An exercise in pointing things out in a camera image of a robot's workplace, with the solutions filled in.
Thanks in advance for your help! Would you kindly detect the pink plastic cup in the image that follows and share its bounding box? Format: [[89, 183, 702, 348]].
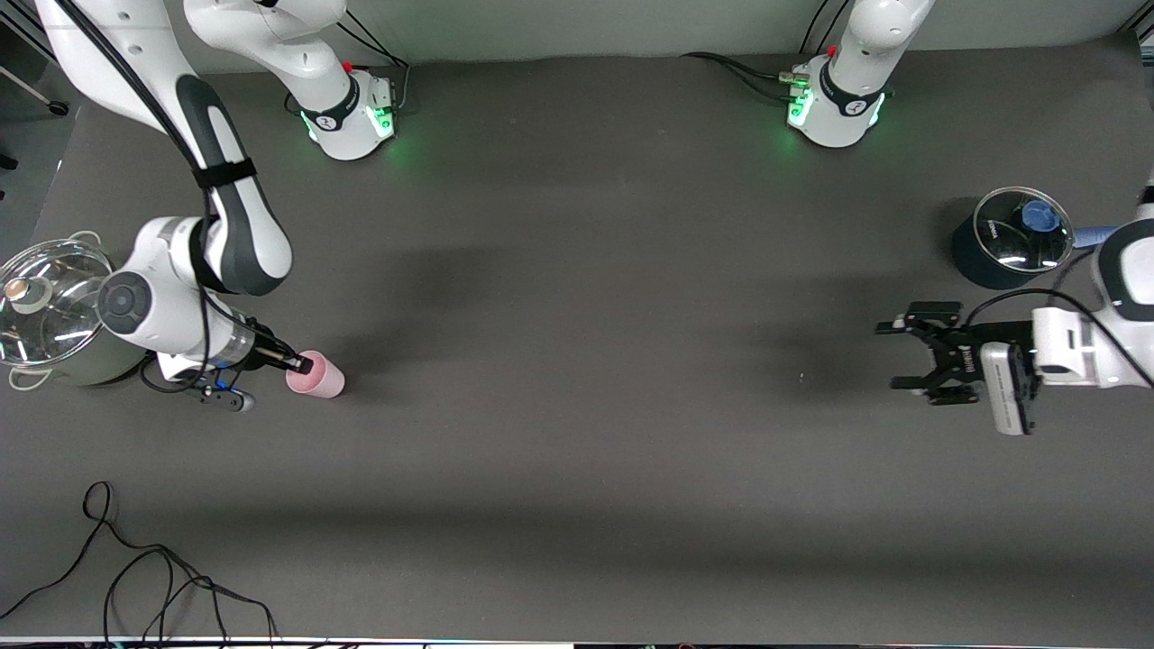
[[286, 350, 346, 399]]

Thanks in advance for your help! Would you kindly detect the black arm base cable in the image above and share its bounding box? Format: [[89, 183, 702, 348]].
[[681, 51, 796, 84], [335, 11, 411, 114], [721, 58, 800, 100]]

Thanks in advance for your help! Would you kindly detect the glass pot lid steel knob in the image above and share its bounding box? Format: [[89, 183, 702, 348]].
[[0, 239, 120, 369]]

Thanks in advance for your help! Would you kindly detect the dark blue saucepan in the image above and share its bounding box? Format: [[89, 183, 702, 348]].
[[951, 187, 1119, 291]]

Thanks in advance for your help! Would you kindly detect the dark grey table mat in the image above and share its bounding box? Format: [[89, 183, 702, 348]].
[[0, 36, 1154, 644]]

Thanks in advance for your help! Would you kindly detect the aluminium frame rail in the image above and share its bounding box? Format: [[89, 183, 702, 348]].
[[0, 0, 57, 64]]

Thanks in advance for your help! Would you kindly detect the thin black loose cable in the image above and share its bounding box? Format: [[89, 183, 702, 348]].
[[0, 480, 277, 646]]

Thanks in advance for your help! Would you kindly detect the pale green cooking pot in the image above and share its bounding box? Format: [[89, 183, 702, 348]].
[[0, 232, 168, 390]]

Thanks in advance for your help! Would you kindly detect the glass lid blue knob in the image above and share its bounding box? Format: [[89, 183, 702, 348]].
[[974, 187, 1076, 273]]

